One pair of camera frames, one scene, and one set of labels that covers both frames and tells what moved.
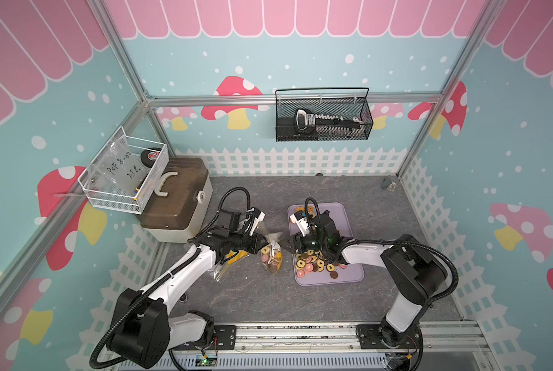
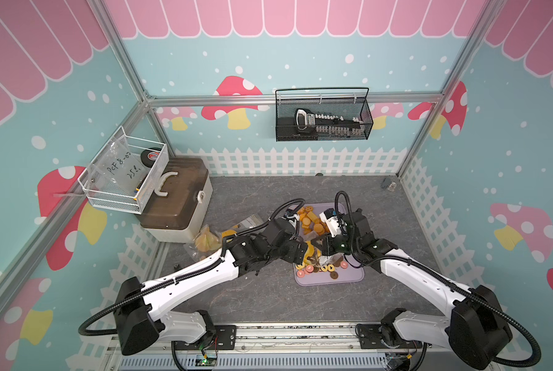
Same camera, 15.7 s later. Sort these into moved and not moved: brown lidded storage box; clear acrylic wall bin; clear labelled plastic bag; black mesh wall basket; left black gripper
Moved: left black gripper
Not moved: clear labelled plastic bag; brown lidded storage box; black mesh wall basket; clear acrylic wall bin
